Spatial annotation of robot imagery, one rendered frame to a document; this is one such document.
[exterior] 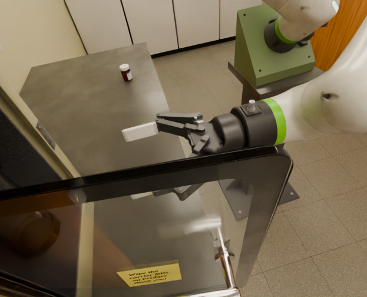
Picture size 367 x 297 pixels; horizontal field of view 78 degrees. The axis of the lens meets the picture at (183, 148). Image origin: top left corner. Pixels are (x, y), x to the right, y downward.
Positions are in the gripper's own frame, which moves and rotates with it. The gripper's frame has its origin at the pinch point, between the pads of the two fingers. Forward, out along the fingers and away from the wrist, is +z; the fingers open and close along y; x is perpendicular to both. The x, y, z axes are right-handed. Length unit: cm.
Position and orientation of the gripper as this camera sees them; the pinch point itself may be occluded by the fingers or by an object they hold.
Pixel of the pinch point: (132, 158)
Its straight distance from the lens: 42.9
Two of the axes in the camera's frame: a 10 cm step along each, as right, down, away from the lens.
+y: 2.5, 7.0, -6.7
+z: -9.6, 2.6, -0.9
